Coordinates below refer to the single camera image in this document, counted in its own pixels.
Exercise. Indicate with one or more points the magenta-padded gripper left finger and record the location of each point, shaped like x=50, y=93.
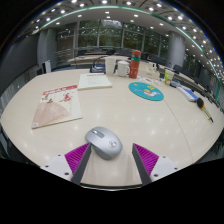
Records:
x=77, y=156

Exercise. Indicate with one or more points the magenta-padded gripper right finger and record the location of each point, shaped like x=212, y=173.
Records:
x=146, y=158

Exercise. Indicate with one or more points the silver computer mouse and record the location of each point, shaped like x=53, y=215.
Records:
x=103, y=142

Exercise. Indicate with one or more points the round teal cartoon mouse pad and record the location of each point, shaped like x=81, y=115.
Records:
x=146, y=91

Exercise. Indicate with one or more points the red and white magazine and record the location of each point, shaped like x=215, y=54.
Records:
x=57, y=106

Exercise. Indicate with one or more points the blue and white book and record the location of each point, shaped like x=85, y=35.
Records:
x=187, y=94

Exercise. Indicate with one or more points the black and yellow microphone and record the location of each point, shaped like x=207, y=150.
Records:
x=201, y=104

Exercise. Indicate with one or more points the white booklet with red title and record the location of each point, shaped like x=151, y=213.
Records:
x=94, y=81

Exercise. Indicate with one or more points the colourful sticker sheet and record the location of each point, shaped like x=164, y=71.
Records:
x=148, y=80

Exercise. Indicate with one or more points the black conference microphone base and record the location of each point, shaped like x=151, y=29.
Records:
x=175, y=83
x=97, y=69

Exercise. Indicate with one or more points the green paper cup with straw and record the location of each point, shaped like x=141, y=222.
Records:
x=169, y=76

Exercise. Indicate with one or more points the white open organizer box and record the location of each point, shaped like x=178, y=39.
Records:
x=150, y=67

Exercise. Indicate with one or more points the white lidded ceramic mug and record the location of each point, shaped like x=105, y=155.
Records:
x=122, y=69

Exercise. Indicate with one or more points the red bottle with green band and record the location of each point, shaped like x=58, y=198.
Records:
x=135, y=65

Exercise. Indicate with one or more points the white standing panel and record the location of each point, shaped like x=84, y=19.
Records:
x=46, y=66

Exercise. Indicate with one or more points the stack of white paper cups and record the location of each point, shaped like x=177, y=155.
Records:
x=110, y=66

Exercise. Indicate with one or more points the long curved conference desk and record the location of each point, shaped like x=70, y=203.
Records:
x=83, y=60

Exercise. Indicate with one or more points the group of dark office chairs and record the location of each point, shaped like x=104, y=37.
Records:
x=158, y=60

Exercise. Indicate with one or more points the group of ceiling lights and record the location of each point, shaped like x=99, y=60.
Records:
x=107, y=12

